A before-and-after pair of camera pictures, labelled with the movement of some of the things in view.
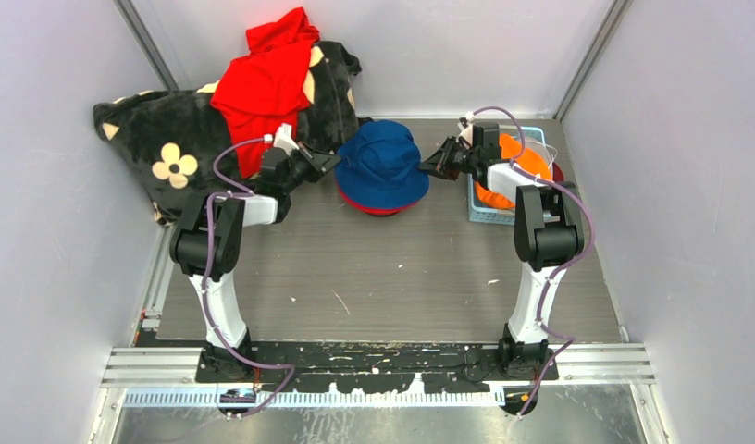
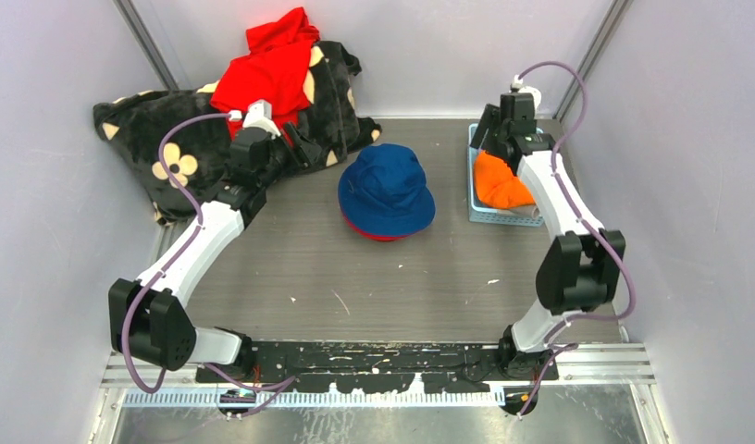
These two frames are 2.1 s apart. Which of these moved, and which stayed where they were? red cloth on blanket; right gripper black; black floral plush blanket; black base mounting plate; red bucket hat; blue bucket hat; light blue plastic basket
Moved: blue bucket hat; red bucket hat; right gripper black
Stayed: black floral plush blanket; black base mounting plate; red cloth on blanket; light blue plastic basket
